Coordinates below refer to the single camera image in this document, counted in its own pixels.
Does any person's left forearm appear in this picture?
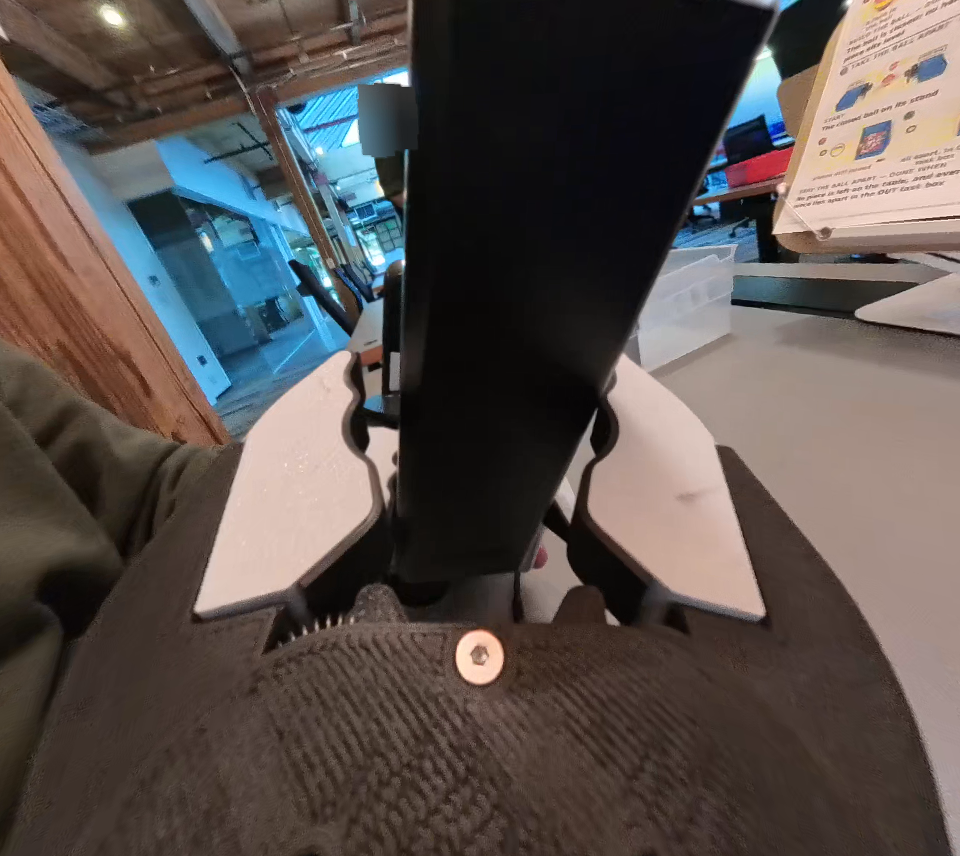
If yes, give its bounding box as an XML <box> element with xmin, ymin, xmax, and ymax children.
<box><xmin>0</xmin><ymin>339</ymin><xmax>245</xmax><ymax>831</ymax></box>

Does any printed instruction sheet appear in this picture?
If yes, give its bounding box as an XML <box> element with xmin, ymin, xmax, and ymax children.
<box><xmin>772</xmin><ymin>0</ymin><xmax>960</xmax><ymax>235</ymax></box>

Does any clear plastic bin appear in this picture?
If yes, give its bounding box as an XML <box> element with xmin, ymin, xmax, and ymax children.
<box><xmin>624</xmin><ymin>244</ymin><xmax>740</xmax><ymax>373</ymax></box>

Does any small black monitor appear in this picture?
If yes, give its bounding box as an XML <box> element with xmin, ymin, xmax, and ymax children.
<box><xmin>722</xmin><ymin>115</ymin><xmax>775</xmax><ymax>165</ymax></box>

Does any black desk rail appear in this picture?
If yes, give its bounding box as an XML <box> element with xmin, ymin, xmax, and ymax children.
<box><xmin>731</xmin><ymin>273</ymin><xmax>942</xmax><ymax>315</ymax></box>

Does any grey desk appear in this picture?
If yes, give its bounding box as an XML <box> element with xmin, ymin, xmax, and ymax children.
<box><xmin>345</xmin><ymin>305</ymin><xmax>960</xmax><ymax>820</ymax></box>

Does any white stand base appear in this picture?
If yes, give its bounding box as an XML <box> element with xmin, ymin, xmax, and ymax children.
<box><xmin>855</xmin><ymin>270</ymin><xmax>960</xmax><ymax>337</ymax></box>

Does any small red bin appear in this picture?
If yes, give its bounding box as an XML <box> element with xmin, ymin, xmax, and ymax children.
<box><xmin>723</xmin><ymin>150</ymin><xmax>794</xmax><ymax>187</ymax></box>

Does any black USB hub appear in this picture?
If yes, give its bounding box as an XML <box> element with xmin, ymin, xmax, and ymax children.
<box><xmin>392</xmin><ymin>0</ymin><xmax>781</xmax><ymax>586</ymax></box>

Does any large black monitor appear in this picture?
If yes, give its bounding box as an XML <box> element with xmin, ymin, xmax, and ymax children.
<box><xmin>766</xmin><ymin>0</ymin><xmax>850</xmax><ymax>82</ymax></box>

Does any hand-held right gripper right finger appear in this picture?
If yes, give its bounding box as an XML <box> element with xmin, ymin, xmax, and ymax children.
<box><xmin>564</xmin><ymin>354</ymin><xmax>768</xmax><ymax>623</ymax></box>

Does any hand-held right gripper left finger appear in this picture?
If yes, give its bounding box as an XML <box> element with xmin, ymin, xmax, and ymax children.
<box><xmin>192</xmin><ymin>348</ymin><xmax>395</xmax><ymax>621</ymax></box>

